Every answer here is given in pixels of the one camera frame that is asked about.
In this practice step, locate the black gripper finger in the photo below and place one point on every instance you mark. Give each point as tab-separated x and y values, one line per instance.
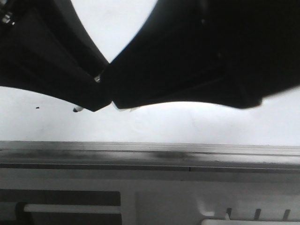
226	52
45	48

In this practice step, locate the grey aluminium whiteboard frame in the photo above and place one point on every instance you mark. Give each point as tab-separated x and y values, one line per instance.
149	156

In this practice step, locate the black and white whiteboard marker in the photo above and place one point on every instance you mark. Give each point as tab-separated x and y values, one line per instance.
77	109

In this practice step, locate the white whiteboard surface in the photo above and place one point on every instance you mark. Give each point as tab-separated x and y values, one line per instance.
112	24

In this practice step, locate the red magnet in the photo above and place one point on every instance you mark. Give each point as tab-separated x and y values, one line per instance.
124	109

